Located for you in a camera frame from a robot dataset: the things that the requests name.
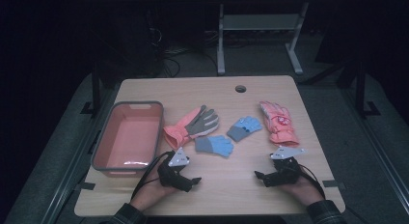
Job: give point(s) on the white metal stand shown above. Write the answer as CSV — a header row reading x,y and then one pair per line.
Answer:
x,y
257,22

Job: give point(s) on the person's right hand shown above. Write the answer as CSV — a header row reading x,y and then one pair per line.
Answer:
x,y
305,191

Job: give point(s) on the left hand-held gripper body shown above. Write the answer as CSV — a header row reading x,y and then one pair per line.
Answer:
x,y
173,175

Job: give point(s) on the grey tape strip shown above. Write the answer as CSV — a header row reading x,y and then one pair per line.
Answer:
x,y
85,186
333,184

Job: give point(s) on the pink padded ski glove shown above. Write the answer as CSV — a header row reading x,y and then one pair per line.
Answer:
x,y
279,124

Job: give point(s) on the person's left hand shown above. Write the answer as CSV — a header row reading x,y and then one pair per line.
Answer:
x,y
151,193

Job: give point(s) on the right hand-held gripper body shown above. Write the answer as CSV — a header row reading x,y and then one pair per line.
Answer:
x,y
284,171

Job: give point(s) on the pink and grey work glove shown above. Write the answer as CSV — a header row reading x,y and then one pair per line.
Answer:
x,y
193,126

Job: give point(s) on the blue knit glove grey cuff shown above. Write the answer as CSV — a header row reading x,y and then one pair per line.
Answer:
x,y
215,145
244,127

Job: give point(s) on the pink plastic basin grey rim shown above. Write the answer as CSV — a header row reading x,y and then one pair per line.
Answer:
x,y
128,140

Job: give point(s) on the black metal stand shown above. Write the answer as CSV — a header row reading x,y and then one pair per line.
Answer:
x,y
361,89
95,89

